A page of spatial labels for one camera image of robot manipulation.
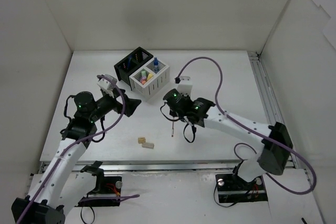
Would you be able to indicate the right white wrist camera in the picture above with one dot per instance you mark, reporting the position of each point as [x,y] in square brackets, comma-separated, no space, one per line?
[184,85]

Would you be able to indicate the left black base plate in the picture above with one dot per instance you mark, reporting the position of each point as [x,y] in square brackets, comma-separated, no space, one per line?
[110,187]

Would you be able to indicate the red ballpoint pen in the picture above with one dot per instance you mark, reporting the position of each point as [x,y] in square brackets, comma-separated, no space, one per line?
[172,130]

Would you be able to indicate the clear blue-capped spray bottle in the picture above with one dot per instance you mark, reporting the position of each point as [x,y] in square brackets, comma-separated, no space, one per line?
[156,67]

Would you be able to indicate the purple highlighter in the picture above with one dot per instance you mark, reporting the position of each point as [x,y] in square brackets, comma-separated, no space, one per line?
[143,79]

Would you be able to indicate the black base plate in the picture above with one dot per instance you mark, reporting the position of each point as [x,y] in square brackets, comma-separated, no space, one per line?
[231,190]
[110,187]

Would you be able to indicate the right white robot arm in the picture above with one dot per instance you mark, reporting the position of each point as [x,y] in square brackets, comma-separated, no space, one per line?
[274,140]

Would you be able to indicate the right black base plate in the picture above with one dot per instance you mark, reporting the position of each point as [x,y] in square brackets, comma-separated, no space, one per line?
[231,190]

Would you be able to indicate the aluminium side rail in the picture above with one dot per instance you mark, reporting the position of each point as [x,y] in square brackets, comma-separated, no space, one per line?
[269,102]

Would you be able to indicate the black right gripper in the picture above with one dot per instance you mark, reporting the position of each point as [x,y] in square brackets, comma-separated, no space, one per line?
[174,114]

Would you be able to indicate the small wooden stamp block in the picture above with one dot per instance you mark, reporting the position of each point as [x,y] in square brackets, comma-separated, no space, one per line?
[141,140]

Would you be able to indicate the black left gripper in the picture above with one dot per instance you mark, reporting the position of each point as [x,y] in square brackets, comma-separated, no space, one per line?
[123,102]

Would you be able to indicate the beige eraser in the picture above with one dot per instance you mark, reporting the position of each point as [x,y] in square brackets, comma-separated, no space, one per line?
[147,145]

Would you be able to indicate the white slotted organizer box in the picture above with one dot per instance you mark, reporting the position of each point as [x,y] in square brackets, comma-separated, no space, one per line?
[152,86]

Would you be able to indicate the aluminium front rail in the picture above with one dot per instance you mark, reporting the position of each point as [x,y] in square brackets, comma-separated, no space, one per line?
[154,166]

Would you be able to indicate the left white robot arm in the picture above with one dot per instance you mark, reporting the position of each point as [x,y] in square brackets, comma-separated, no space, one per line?
[49,202]

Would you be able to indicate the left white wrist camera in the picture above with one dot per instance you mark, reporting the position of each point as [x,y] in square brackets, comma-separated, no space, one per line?
[107,86]

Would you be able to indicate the yellow highlighter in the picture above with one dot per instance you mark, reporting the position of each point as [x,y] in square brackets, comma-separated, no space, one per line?
[149,76]

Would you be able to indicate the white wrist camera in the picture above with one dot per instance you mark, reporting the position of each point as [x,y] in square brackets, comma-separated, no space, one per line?
[184,85]
[107,86]

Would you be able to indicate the black slotted organizer box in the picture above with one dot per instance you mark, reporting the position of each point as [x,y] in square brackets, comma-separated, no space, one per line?
[140,57]

